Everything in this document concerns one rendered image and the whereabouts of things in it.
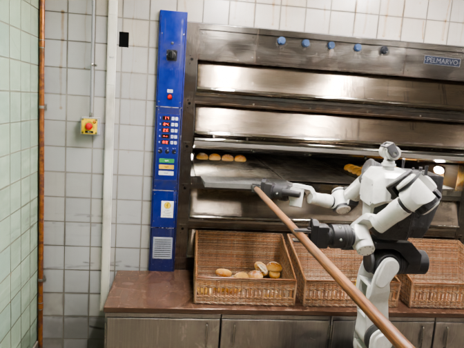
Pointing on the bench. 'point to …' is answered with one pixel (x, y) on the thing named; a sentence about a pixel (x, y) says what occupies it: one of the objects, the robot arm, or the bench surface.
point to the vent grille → (162, 248)
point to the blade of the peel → (237, 181)
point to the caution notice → (167, 209)
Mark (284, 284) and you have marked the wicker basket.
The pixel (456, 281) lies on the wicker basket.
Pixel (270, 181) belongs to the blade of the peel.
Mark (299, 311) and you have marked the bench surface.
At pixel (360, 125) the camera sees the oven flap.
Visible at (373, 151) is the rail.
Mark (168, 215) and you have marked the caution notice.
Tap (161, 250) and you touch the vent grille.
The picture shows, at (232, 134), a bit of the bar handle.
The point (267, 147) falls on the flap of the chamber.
